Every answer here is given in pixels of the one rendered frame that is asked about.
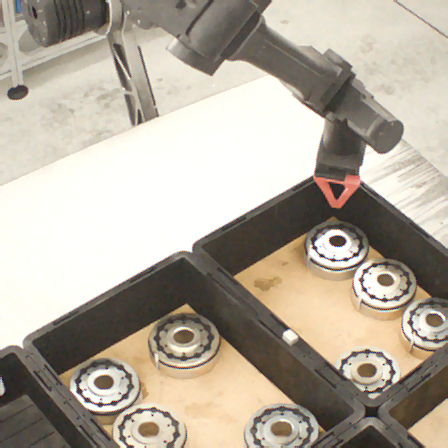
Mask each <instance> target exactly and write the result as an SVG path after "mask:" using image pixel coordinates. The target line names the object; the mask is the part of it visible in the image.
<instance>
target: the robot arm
mask: <svg viewBox="0 0 448 448"><path fill-rule="evenodd" d="M119 1H121V2H123V3H125V4H126V5H128V6H129V7H130V8H133V9H134V10H136V11H137V12H138V13H140V15H141V16H142V15H143V16H144V17H145V18H147V19H148V20H149V21H151V22H152V23H155V24H156V25H158V26H159V27H160V28H162V29H163V30H164V31H166V32H167V33H170V34H171V35H172V36H174V37H173V38H172V40H171V41H170V43H169V44H168V45H167V47H166V50H167V51H170V52H171V53H172V54H173V55H174V56H176V57H177V58H178V59H179V60H181V61H182V62H183V63H184V64H185V65H188V66H189V67H191V68H192V69H194V70H196V71H198V72H204V73H206V74H208V75H210V76H213V75H214V73H215V72H216V71H217V69H218V68H219V67H220V66H221V65H222V63H223V62H224V61H229V62H236V61H242V62H246V63H248V64H250V65H252V66H253V67H256V68H258V69H260V70H261V71H263V72H265V73H267V74H269V75H270V76H272V77H274V78H276V79H279V81H280V83H282V84H283V85H284V86H285V87H286V88H287V89H288V90H289V91H290V92H292V94H291V96H293V97H294V98H295V99H297V100H298V101H300V102H301V104H302V105H304V106H305V107H306V108H308V109H309V110H311V111H312V112H314V113H315V114H317V115H318V116H320V117H322V118H325V119H324V128H323V133H322V136H321V139H320V142H319V146H318V150H317V153H316V159H315V167H314V171H313V178H314V179H315V181H316V182H317V184H318V186H319V187H320V188H321V190H322V191H323V192H324V194H325V196H326V198H327V201H328V202H329V204H330V206H331V207H332V208H341V206H342V205H343V204H344V203H345V201H346V200H347V199H348V198H349V196H350V195H351V194H352V193H353V192H354V191H355V190H356V189H357V188H358V186H359V184H360V179H361V176H358V175H359V174H360V167H361V166H362V165H363V163H364V158H365V155H364V153H365V149H366V145H368V146H370V147H371V148H372V149H373V150H374V151H376V152H377V153H378V155H385V154H388V153H390V152H391V151H392V150H393V149H394V148H395V147H396V146H397V145H398V144H399V142H400V141H401V139H402V135H403V132H404V125H403V123H402V122H401V121H400V120H399V119H397V118H396V117H395V116H394V115H392V114H391V113H390V112H389V111H387V110H386V108H385V107H383V106H382V105H381V104H380V103H378V102H377V101H376V100H374V95H372V94H371V93H370V92H368V91H367V90H366V89H365V86H364V84H363V83H362V82H361V81H360V80H358V79H356V78H355V77H356V76H357V74H355V73H354V72H353V71H351V70H352V68H353V66H352V65H350V64H349V63H348V62H347V61H345V60H344V59H343V58H342V57H340V56H339V55H338V54H336V53H335V52H334V51H332V50H331V49H330V48H329V49H327V50H325V51H324V53H323V54H321V53H320V52H319V51H317V50H316V49H315V48H313V47H312V46H311V45H310V46H309V47H308V46H297V45H295V44H293V43H292V42H291V41H289V40H288V39H286V38H285V37H284V36H282V35H280V34H278V33H277V32H276V31H274V30H273V29H271V28H270V27H269V26H267V24H266V19H265V17H264V16H263V15H262V14H263V13H264V11H265V10H266V9H267V7H268V6H270V4H271V3H272V2H273V0H182V1H184V2H185V3H187V4H185V3H183V2H181V1H180V0H119ZM325 56H326V57H327V58H326V57H325ZM329 182H331V183H338V184H341V185H344V187H345V190H344V191H343V192H342V194H341V195H340V197H339V198H338V200H335V198H334V196H333V193H332V191H331V189H330V187H329V185H328V183H329Z"/></svg>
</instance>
